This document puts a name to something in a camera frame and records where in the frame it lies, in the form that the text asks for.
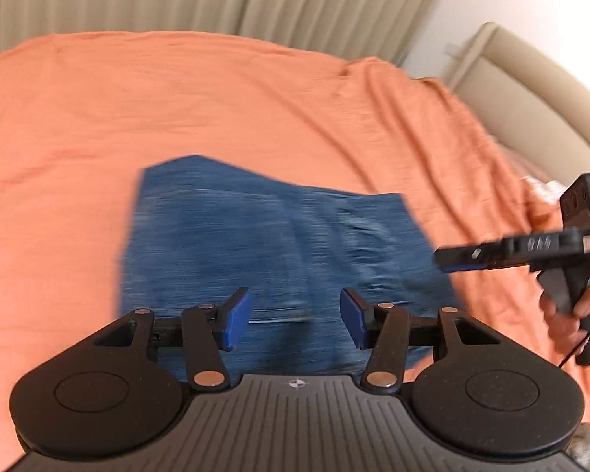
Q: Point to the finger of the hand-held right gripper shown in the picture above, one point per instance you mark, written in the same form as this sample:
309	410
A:
467	257

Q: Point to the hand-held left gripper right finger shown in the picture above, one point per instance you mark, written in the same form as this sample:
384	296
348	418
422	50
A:
353	315

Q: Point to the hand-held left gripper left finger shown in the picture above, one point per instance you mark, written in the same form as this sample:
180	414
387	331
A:
237	315

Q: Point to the blue denim pants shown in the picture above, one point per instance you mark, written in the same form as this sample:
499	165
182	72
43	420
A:
255	246

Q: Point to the person's right hand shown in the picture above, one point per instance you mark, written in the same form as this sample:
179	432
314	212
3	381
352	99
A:
563	329

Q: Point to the orange duvet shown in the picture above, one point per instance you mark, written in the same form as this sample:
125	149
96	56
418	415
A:
477	157

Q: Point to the beige upholstered headboard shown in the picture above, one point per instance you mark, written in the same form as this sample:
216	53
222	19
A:
531	93

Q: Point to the orange bed sheet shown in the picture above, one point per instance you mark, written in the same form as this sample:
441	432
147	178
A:
128	108

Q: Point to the white wall socket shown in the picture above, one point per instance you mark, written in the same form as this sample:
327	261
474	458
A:
453	49

